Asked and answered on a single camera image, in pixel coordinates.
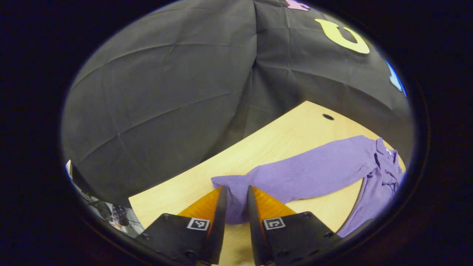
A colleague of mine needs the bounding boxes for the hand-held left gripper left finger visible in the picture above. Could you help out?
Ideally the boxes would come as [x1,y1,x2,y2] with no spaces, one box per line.
[135,186,228,266]

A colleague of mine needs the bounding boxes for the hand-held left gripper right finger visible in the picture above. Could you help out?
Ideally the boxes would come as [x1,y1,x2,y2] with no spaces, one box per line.
[247,185,342,266]

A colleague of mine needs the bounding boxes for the purple knit cardigan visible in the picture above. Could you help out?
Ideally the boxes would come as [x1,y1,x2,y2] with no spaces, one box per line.
[211,135,406,239]

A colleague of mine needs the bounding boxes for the dark patterned object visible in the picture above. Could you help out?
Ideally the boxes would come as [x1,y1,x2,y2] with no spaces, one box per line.
[111,204,130,226]

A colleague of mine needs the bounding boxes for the black backdrop cloth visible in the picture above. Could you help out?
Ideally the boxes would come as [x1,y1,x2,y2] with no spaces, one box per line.
[61,0,414,207]

